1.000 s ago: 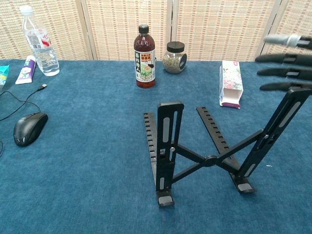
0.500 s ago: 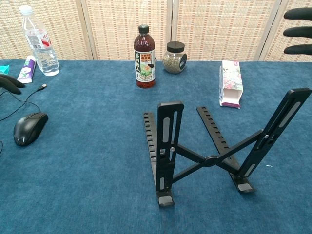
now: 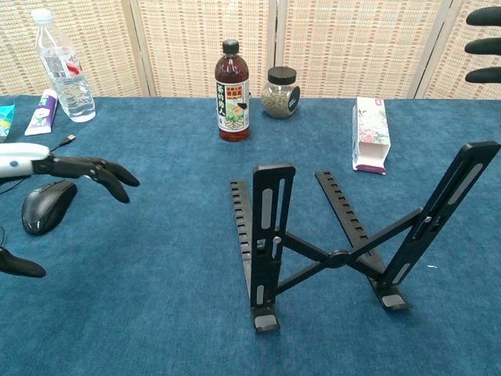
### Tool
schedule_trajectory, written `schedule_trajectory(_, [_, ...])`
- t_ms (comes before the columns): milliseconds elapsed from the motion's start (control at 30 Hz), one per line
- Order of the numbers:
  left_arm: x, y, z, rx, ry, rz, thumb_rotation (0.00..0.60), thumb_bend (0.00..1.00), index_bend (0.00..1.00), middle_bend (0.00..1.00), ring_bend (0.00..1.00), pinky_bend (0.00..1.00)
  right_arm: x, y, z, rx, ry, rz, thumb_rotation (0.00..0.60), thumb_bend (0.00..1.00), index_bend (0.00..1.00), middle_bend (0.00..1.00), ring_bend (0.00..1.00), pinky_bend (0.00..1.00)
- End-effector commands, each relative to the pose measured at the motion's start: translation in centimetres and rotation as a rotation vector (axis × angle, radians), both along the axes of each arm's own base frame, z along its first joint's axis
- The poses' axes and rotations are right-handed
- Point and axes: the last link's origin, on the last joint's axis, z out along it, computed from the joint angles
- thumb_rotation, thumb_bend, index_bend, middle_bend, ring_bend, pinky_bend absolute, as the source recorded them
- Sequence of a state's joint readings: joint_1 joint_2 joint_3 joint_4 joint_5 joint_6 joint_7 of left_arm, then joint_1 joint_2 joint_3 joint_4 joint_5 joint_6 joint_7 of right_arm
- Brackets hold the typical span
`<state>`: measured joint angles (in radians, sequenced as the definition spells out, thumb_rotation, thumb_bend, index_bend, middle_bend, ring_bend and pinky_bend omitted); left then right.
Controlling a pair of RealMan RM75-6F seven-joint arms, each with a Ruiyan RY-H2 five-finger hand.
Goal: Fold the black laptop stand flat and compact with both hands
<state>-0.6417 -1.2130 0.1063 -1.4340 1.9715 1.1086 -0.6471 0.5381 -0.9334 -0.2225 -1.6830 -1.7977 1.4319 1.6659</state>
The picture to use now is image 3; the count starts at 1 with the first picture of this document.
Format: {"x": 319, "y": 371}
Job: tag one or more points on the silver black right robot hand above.
{"x": 487, "y": 47}

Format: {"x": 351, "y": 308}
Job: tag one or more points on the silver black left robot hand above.
{"x": 23, "y": 160}

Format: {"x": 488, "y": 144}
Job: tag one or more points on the black folding laptop stand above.
{"x": 338, "y": 259}

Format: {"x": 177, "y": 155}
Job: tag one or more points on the teal snack bag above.
{"x": 4, "y": 121}

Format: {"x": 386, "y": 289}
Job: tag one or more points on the white purple toothpaste tube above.
{"x": 41, "y": 115}

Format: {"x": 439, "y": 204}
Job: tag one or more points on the black computer mouse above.
{"x": 47, "y": 205}

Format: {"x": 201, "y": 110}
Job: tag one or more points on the clear plastic water bottle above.
{"x": 66, "y": 78}

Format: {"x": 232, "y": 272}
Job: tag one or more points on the floral paper box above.
{"x": 372, "y": 125}

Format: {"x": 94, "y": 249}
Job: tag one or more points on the blue table cloth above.
{"x": 117, "y": 313}

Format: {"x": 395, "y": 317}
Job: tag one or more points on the bamboo folding screen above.
{"x": 195, "y": 39}

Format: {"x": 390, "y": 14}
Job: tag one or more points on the glass jar black lid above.
{"x": 278, "y": 100}

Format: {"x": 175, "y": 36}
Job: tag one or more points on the dark tea drink bottle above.
{"x": 231, "y": 78}

